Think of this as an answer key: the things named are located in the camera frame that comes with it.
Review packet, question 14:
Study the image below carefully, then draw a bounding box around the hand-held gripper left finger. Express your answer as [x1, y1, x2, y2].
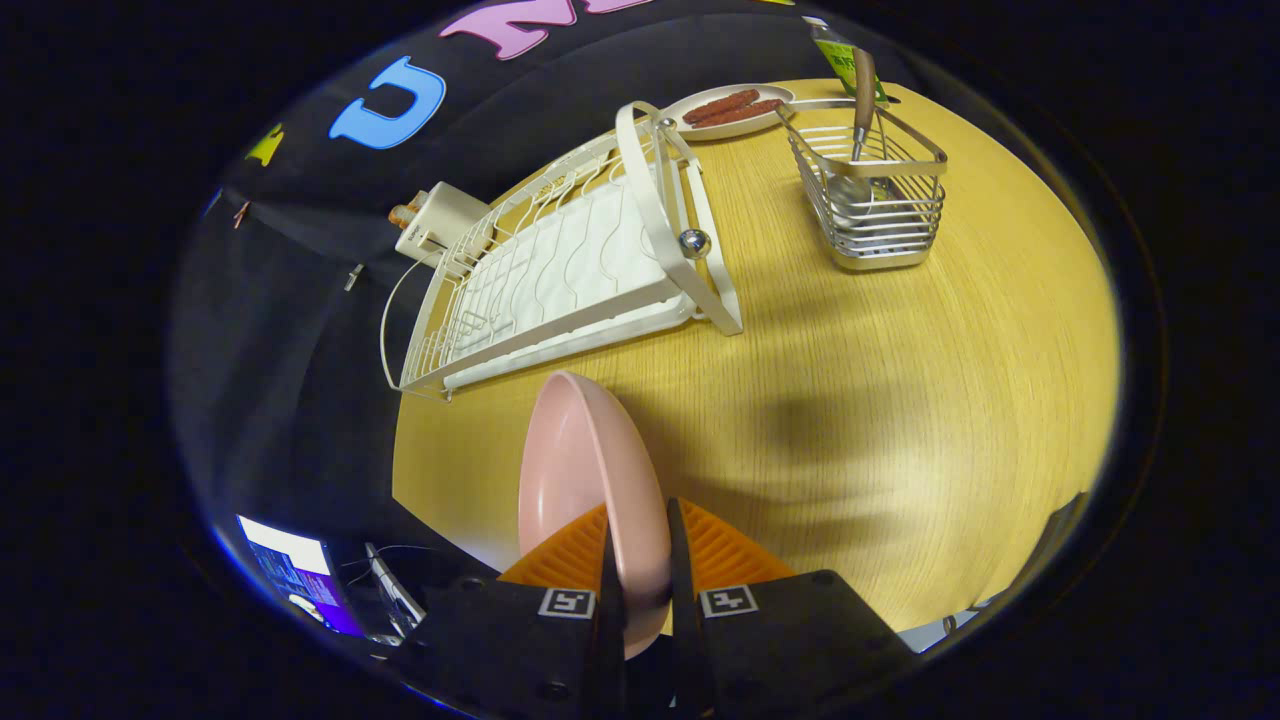
[400, 500, 627, 720]

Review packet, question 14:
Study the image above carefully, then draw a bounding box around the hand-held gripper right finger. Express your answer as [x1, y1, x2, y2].
[665, 497, 917, 720]

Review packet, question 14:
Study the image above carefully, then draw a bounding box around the pink plate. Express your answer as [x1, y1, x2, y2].
[517, 370, 674, 661]

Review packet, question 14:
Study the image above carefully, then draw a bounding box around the white wire dish rack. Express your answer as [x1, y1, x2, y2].
[379, 100, 745, 403]

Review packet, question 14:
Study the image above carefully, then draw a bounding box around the metal wire basket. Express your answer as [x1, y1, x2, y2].
[777, 97, 949, 273]

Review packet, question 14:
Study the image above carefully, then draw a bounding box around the wooden-handled metal spoon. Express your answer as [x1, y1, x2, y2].
[828, 46, 882, 227]

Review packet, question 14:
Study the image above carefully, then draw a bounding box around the white plate with sausages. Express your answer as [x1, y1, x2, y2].
[663, 84, 798, 142]

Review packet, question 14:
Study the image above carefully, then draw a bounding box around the computer monitor screen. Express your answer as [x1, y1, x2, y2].
[237, 514, 364, 638]

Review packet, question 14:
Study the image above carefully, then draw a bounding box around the black backdrop cloth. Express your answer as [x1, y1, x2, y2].
[170, 0, 906, 571]

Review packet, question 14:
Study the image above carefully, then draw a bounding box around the white toaster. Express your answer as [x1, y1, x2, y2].
[392, 181, 494, 268]

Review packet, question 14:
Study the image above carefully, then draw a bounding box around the red-brown sausage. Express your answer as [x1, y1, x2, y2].
[683, 89, 762, 125]
[695, 98, 787, 129]

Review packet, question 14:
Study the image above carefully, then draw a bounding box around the green label drink bottle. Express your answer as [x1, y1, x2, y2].
[803, 15, 892, 107]

